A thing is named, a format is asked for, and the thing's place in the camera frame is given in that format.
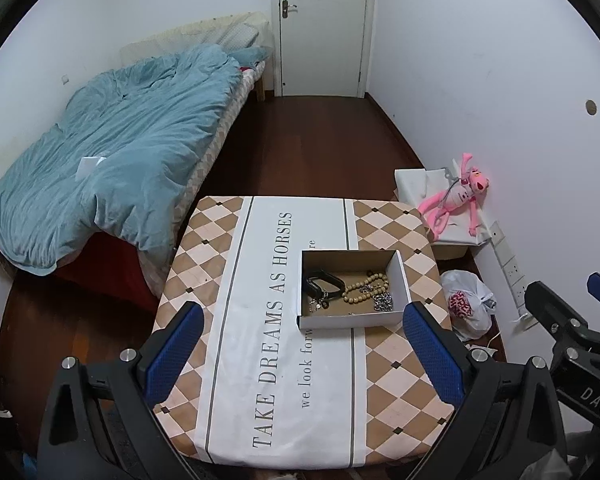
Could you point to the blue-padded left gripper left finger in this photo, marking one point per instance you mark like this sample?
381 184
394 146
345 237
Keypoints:
165 353

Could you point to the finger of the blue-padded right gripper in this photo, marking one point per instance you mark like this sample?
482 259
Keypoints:
440 353

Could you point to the black fitness band watch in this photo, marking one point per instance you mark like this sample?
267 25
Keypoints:
321 285

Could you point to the white plastic bag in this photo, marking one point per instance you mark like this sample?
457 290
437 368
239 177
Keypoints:
470 302

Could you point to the white cardboard box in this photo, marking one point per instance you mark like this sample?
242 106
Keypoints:
376 291

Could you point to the pink panther plush toy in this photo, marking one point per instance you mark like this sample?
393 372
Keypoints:
463 193

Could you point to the bed with patterned mattress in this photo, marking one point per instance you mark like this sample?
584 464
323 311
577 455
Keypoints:
200 124

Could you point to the teal blue duvet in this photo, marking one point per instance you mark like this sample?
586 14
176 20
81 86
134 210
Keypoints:
115 154

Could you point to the white door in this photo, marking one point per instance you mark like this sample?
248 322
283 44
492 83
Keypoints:
322 47

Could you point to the white wall socket strip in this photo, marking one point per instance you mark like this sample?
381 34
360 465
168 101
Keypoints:
514 277

